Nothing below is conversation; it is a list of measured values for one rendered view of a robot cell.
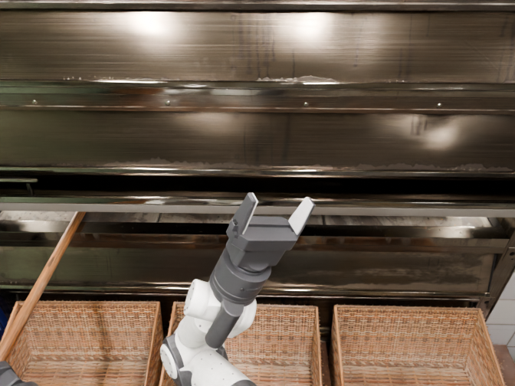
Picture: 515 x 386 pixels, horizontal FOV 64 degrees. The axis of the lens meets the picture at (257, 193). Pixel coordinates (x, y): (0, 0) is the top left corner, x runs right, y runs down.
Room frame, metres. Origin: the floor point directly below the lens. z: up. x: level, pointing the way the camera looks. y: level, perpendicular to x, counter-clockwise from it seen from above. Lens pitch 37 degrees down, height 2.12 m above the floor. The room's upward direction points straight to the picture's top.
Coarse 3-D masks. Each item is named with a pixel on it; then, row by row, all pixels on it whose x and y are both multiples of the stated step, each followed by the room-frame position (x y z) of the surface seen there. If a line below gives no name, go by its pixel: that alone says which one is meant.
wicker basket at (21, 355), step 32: (64, 320) 0.98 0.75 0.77; (96, 320) 0.97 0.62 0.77; (128, 320) 0.98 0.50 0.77; (160, 320) 0.97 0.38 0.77; (32, 352) 0.93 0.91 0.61; (64, 352) 0.93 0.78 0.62; (96, 352) 0.93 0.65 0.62; (128, 352) 0.93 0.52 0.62; (64, 384) 0.82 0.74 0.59; (96, 384) 0.82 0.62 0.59; (128, 384) 0.82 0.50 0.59
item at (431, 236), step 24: (72, 240) 1.03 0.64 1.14; (96, 240) 1.03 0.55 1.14; (120, 240) 1.03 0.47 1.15; (144, 240) 1.02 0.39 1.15; (168, 240) 1.02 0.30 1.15; (192, 240) 1.02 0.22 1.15; (216, 240) 1.02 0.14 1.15; (312, 240) 1.01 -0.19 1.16; (336, 240) 1.01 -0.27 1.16; (360, 240) 1.01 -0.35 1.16; (384, 240) 1.01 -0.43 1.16; (408, 240) 1.01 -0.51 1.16; (432, 240) 1.00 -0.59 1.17; (456, 240) 1.00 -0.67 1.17; (480, 240) 1.00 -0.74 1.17; (504, 240) 1.00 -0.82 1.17
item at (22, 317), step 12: (72, 228) 1.02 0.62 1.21; (60, 240) 0.96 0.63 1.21; (60, 252) 0.91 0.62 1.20; (48, 264) 0.86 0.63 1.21; (48, 276) 0.82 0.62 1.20; (36, 288) 0.77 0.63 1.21; (36, 300) 0.73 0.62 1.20; (24, 312) 0.69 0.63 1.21; (12, 324) 0.65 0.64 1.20; (24, 324) 0.66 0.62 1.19; (12, 336) 0.62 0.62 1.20; (0, 348) 0.58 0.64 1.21; (0, 360) 0.55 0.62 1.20
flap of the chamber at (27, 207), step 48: (0, 192) 0.95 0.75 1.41; (48, 192) 0.95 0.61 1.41; (96, 192) 0.95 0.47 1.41; (144, 192) 0.96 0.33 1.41; (192, 192) 0.96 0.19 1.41; (240, 192) 0.96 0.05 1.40; (288, 192) 0.96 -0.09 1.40; (336, 192) 0.96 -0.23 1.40; (384, 192) 0.96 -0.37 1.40; (432, 192) 0.96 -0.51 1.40; (480, 192) 0.96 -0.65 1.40
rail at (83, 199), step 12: (180, 204) 0.88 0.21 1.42; (192, 204) 0.88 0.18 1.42; (204, 204) 0.88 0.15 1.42; (216, 204) 0.88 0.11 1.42; (228, 204) 0.88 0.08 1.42; (240, 204) 0.87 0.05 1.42; (264, 204) 0.87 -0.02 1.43; (276, 204) 0.87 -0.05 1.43; (288, 204) 0.87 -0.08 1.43; (324, 204) 0.87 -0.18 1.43; (336, 204) 0.87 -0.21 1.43; (348, 204) 0.87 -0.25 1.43; (360, 204) 0.87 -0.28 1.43; (372, 204) 0.87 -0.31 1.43; (384, 204) 0.87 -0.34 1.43; (396, 204) 0.87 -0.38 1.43; (408, 204) 0.87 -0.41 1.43; (420, 204) 0.87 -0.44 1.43; (432, 204) 0.87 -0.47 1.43; (444, 204) 0.86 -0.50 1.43; (456, 204) 0.86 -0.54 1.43; (468, 204) 0.86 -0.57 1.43; (480, 204) 0.86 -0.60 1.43; (492, 204) 0.86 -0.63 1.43; (504, 204) 0.86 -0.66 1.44
